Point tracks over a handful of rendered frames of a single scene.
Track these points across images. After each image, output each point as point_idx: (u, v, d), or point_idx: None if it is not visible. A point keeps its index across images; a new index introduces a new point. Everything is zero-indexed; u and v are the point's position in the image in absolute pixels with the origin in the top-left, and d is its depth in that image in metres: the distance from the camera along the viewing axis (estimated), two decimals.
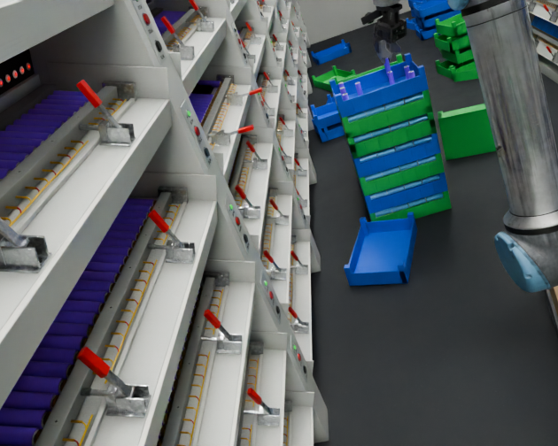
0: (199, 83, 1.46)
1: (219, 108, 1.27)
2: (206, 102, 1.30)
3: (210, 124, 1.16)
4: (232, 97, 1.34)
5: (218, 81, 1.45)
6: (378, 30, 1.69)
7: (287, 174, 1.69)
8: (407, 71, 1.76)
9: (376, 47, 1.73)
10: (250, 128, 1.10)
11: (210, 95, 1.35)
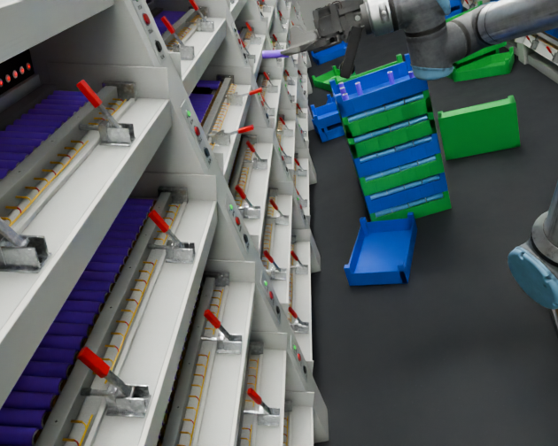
0: None
1: (219, 108, 1.27)
2: (206, 102, 1.30)
3: (210, 124, 1.16)
4: (232, 97, 1.34)
5: (218, 81, 1.45)
6: None
7: (287, 174, 1.69)
8: (279, 57, 1.20)
9: None
10: (250, 128, 1.10)
11: (210, 95, 1.35)
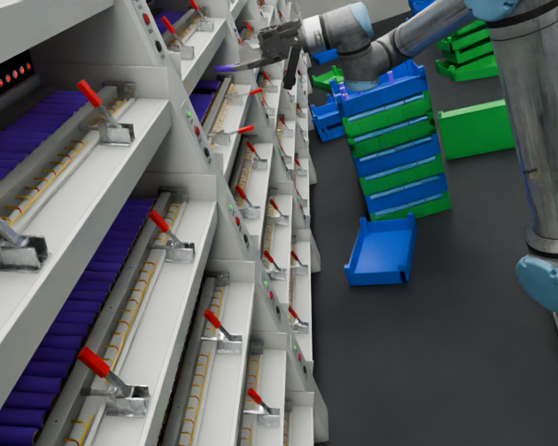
0: None
1: (219, 108, 1.27)
2: (206, 102, 1.30)
3: (210, 124, 1.16)
4: (232, 97, 1.34)
5: (218, 81, 1.45)
6: None
7: (287, 174, 1.69)
8: (209, 90, 1.42)
9: None
10: (250, 128, 1.10)
11: (210, 95, 1.35)
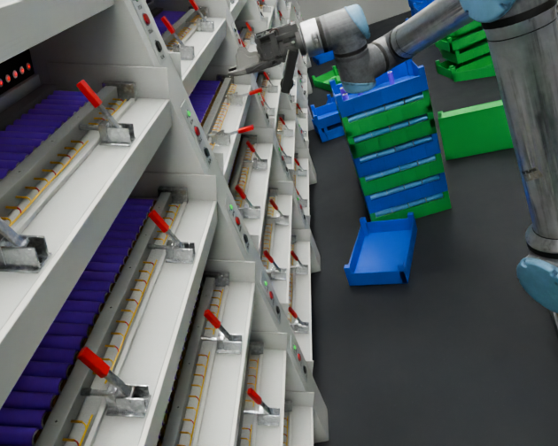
0: None
1: (219, 108, 1.27)
2: (206, 102, 1.30)
3: (210, 124, 1.16)
4: (232, 97, 1.34)
5: (218, 81, 1.45)
6: None
7: (287, 174, 1.69)
8: None
9: None
10: (250, 128, 1.10)
11: (210, 95, 1.35)
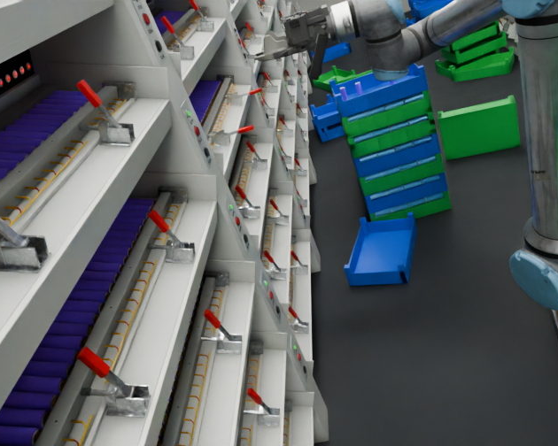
0: None
1: (219, 108, 1.27)
2: (206, 102, 1.30)
3: (210, 124, 1.16)
4: (232, 97, 1.34)
5: (218, 81, 1.45)
6: None
7: (287, 174, 1.69)
8: None
9: None
10: (250, 128, 1.10)
11: (210, 95, 1.35)
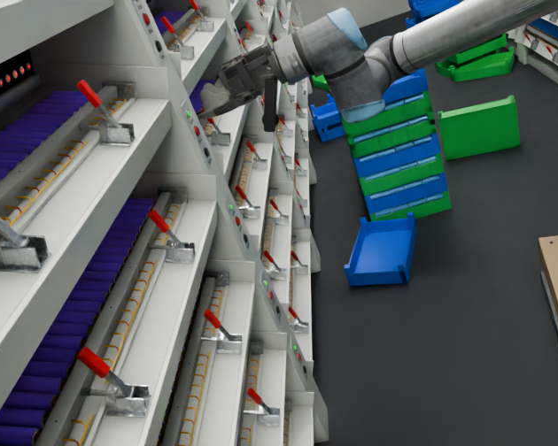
0: None
1: None
2: (200, 102, 1.30)
3: (201, 124, 1.16)
4: None
5: (213, 81, 1.46)
6: None
7: (287, 174, 1.69)
8: None
9: None
10: None
11: None
